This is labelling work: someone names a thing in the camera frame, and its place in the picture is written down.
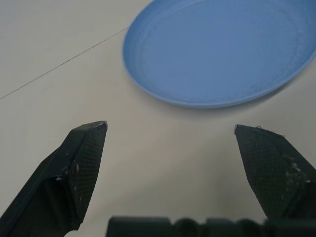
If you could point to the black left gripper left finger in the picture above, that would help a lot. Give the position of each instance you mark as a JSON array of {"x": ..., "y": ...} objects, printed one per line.
[{"x": 61, "y": 182}]

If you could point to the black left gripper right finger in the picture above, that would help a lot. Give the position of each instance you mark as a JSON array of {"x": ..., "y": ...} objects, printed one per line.
[{"x": 271, "y": 172}]

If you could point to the blue plate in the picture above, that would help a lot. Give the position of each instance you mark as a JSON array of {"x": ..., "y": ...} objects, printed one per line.
[{"x": 217, "y": 49}]

